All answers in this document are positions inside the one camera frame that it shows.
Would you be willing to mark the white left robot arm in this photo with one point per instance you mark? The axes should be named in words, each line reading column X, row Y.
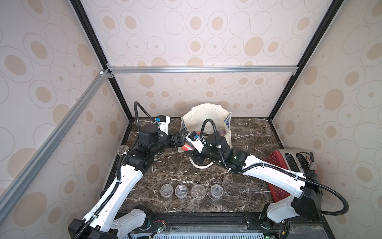
column 101, row 222

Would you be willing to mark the clear plastic jar by wall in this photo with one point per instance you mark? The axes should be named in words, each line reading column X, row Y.
column 123, row 149

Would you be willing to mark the black corner frame post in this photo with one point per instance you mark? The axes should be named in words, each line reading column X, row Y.
column 317, row 37
column 95, row 43

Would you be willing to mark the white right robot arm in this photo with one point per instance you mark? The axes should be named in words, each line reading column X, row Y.
column 304, row 189

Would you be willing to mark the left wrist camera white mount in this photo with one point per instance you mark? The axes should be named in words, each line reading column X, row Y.
column 162, row 122

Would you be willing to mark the black corner frame post right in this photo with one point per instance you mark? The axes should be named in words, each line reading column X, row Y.
column 317, row 37

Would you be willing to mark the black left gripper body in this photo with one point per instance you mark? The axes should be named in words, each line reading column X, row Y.
column 172, row 142

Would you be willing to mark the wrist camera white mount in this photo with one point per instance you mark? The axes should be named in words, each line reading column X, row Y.
column 162, row 122
column 196, row 141

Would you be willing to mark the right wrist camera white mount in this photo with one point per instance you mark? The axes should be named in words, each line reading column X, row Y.
column 196, row 141

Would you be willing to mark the silver aluminium bar left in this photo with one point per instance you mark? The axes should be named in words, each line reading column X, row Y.
column 18, row 187

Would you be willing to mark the silver aluminium crossbar back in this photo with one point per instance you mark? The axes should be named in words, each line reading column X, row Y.
column 203, row 69

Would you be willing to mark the cream canvas starry night bag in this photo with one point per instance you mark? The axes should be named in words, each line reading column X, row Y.
column 193, row 121

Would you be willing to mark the black corner frame post left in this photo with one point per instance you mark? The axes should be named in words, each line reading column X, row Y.
column 95, row 43

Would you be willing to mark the clear seed jar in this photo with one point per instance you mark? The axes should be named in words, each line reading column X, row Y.
column 181, row 191
column 167, row 191
column 198, row 192
column 216, row 191

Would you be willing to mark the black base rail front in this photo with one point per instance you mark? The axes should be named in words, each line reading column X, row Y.
column 229, row 226

